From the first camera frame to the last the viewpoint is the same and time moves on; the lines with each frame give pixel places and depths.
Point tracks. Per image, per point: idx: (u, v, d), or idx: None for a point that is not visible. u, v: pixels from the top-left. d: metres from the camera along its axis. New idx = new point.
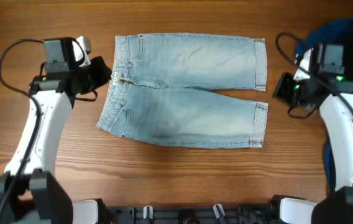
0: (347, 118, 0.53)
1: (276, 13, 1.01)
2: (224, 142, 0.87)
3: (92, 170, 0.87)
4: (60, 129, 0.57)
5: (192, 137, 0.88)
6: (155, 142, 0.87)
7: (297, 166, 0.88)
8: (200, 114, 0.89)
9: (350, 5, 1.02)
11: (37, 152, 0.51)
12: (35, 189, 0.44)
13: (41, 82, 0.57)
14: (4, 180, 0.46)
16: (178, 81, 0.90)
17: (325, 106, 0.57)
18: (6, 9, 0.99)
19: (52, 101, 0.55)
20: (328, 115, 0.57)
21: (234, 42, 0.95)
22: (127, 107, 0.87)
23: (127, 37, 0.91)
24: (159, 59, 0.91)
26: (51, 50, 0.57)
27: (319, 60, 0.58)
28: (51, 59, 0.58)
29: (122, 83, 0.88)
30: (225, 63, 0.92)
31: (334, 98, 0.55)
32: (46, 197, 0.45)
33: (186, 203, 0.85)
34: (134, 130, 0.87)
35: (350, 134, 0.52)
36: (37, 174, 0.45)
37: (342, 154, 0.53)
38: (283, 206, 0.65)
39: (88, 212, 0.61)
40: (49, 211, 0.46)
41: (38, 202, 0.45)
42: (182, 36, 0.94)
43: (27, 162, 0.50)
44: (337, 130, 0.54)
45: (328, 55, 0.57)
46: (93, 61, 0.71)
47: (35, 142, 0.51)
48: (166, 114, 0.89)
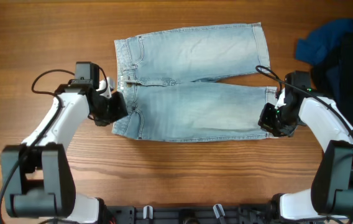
0: (319, 104, 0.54)
1: (276, 13, 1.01)
2: (242, 135, 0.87)
3: (92, 170, 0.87)
4: (76, 126, 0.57)
5: (209, 132, 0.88)
6: (173, 139, 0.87)
7: (296, 166, 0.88)
8: (212, 107, 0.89)
9: (350, 5, 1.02)
11: (55, 131, 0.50)
12: (48, 156, 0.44)
13: (66, 87, 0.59)
14: (19, 149, 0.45)
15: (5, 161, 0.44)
16: (184, 76, 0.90)
17: (303, 109, 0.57)
18: (6, 9, 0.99)
19: (74, 99, 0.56)
20: (307, 116, 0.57)
21: (232, 30, 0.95)
22: (139, 110, 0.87)
23: (127, 40, 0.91)
24: (162, 57, 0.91)
26: (81, 70, 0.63)
27: (292, 82, 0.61)
28: (79, 77, 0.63)
29: (130, 86, 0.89)
30: (226, 52, 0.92)
31: (307, 100, 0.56)
32: (56, 164, 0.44)
33: (186, 202, 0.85)
34: (150, 132, 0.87)
35: (325, 115, 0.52)
36: (49, 146, 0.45)
37: (323, 133, 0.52)
38: (282, 203, 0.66)
39: (89, 210, 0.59)
40: (53, 181, 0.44)
41: (46, 172, 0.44)
42: (180, 31, 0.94)
43: (42, 137, 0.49)
44: (316, 121, 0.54)
45: (297, 81, 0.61)
46: (114, 95, 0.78)
47: (53, 124, 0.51)
48: (179, 111, 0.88)
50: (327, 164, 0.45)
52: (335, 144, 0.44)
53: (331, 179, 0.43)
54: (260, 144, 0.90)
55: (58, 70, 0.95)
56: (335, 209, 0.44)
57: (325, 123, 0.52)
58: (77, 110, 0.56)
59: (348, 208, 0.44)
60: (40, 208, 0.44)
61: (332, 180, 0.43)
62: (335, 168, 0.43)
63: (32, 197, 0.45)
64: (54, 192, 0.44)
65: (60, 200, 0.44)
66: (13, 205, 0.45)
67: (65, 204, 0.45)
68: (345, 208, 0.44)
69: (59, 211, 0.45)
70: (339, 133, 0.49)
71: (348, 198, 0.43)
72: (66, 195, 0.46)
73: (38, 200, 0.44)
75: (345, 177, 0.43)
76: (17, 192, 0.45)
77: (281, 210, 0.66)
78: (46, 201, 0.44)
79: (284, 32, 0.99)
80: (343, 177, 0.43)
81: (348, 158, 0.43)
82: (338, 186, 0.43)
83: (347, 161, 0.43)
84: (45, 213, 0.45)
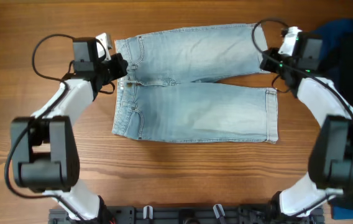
0: (316, 83, 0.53)
1: (277, 13, 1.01)
2: (242, 138, 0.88)
3: (92, 170, 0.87)
4: (79, 111, 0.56)
5: (209, 134, 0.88)
6: (173, 140, 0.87)
7: (296, 166, 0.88)
8: (212, 106, 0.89)
9: (351, 5, 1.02)
11: (61, 107, 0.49)
12: (55, 126, 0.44)
13: (71, 77, 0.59)
14: (28, 118, 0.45)
15: (15, 129, 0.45)
16: (184, 76, 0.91)
17: (301, 89, 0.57)
18: (6, 9, 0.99)
19: (79, 83, 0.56)
20: (307, 99, 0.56)
21: (232, 30, 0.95)
22: (139, 110, 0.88)
23: (127, 40, 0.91)
24: (162, 57, 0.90)
26: (79, 51, 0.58)
27: (300, 52, 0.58)
28: (79, 58, 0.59)
29: (130, 86, 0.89)
30: (226, 52, 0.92)
31: (306, 80, 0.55)
32: (63, 133, 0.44)
33: (185, 203, 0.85)
34: (151, 132, 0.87)
35: (324, 93, 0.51)
36: (58, 117, 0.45)
37: (322, 112, 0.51)
38: (281, 199, 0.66)
39: (89, 202, 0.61)
40: (60, 149, 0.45)
41: (53, 140, 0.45)
42: (180, 32, 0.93)
43: (50, 111, 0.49)
44: (314, 100, 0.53)
45: (306, 50, 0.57)
46: (113, 57, 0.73)
47: (59, 101, 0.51)
48: (179, 111, 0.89)
50: (322, 139, 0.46)
52: (331, 118, 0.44)
53: (327, 150, 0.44)
54: (259, 144, 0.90)
55: (59, 70, 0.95)
56: (332, 177, 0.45)
57: (324, 97, 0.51)
58: (82, 94, 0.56)
59: (344, 177, 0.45)
60: (45, 178, 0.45)
61: (328, 149, 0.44)
62: (330, 138, 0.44)
63: (39, 166, 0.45)
64: (59, 160, 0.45)
65: (65, 169, 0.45)
66: (21, 174, 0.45)
67: (69, 175, 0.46)
68: (340, 179, 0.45)
69: (64, 180, 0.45)
70: (334, 109, 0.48)
71: (345, 168, 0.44)
72: (70, 165, 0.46)
73: (42, 172, 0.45)
75: (340, 147, 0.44)
76: (24, 160, 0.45)
77: (281, 205, 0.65)
78: (53, 170, 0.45)
79: (285, 32, 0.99)
80: (339, 147, 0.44)
81: (343, 130, 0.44)
82: (334, 156, 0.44)
83: (340, 132, 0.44)
84: (50, 183, 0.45)
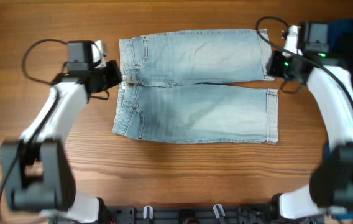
0: (330, 81, 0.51)
1: (277, 13, 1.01)
2: (242, 139, 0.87)
3: (92, 170, 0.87)
4: (73, 116, 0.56)
5: (209, 134, 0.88)
6: (173, 141, 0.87)
7: (296, 167, 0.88)
8: (213, 108, 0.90)
9: (350, 5, 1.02)
11: (53, 124, 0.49)
12: (46, 150, 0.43)
13: (64, 77, 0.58)
14: (18, 142, 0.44)
15: (5, 155, 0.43)
16: (186, 78, 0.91)
17: (312, 78, 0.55)
18: (6, 9, 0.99)
19: (70, 89, 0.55)
20: (317, 92, 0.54)
21: (238, 35, 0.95)
22: (140, 110, 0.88)
23: (132, 40, 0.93)
24: (165, 58, 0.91)
26: (73, 51, 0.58)
27: (305, 38, 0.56)
28: (73, 58, 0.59)
29: (131, 86, 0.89)
30: (230, 57, 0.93)
31: (319, 70, 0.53)
32: (54, 160, 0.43)
33: (186, 203, 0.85)
34: (151, 132, 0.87)
35: (337, 98, 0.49)
36: (47, 142, 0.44)
37: (332, 121, 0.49)
38: (283, 203, 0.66)
39: (90, 211, 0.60)
40: (53, 173, 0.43)
41: (46, 165, 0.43)
42: (185, 34, 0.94)
43: (40, 130, 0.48)
44: (326, 102, 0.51)
45: (310, 36, 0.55)
46: (108, 63, 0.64)
47: (50, 117, 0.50)
48: (179, 112, 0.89)
50: (332, 167, 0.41)
52: (342, 147, 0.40)
53: (337, 183, 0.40)
54: (259, 144, 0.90)
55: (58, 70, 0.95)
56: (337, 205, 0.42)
57: (336, 106, 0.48)
58: (74, 99, 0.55)
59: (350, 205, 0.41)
60: (41, 203, 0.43)
61: (337, 182, 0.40)
62: (343, 172, 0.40)
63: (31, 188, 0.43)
64: (55, 185, 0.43)
65: (61, 195, 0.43)
66: (13, 199, 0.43)
67: (64, 199, 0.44)
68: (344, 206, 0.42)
69: (61, 205, 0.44)
70: (345, 126, 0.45)
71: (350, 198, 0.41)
72: (64, 190, 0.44)
73: (36, 197, 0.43)
75: (350, 180, 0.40)
76: (17, 189, 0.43)
77: (281, 209, 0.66)
78: (46, 198, 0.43)
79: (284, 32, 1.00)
80: (350, 178, 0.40)
81: None
82: (343, 187, 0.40)
83: (352, 165, 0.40)
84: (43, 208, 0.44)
